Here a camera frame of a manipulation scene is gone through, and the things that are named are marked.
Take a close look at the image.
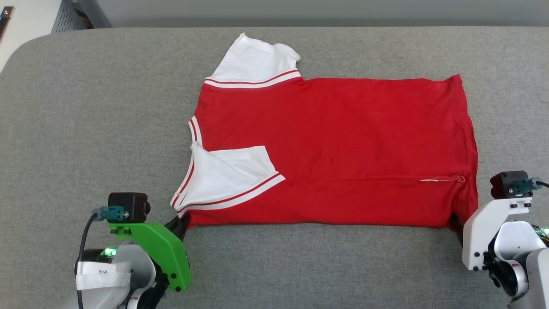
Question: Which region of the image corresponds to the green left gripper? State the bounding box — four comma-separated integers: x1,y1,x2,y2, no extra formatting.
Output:
77,213,191,292

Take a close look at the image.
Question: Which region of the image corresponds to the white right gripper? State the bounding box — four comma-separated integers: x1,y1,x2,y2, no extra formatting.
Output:
448,197,532,272

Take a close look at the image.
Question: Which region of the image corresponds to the red and white shirt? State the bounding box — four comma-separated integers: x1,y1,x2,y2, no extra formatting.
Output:
170,33,479,229

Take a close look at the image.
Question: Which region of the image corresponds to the white paper label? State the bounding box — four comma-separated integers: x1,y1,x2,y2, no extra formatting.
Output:
76,261,132,293

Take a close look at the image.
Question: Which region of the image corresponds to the grey fabric cushion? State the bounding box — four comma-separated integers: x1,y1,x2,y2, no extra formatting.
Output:
0,27,549,309

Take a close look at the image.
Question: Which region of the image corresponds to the white metal case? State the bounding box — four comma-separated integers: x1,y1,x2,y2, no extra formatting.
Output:
0,0,93,71

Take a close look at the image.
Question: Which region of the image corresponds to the teal plug left camera cable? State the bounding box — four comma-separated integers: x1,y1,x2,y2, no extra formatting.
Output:
76,206,126,309

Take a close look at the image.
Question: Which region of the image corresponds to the teal plug camera cable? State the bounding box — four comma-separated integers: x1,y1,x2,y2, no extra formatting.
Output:
513,177,549,194
76,206,126,309

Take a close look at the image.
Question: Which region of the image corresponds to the teal plug right camera cable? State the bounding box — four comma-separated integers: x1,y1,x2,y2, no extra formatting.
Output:
513,177,549,194

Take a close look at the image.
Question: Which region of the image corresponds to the black case handle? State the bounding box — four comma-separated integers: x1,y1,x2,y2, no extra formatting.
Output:
0,6,15,39

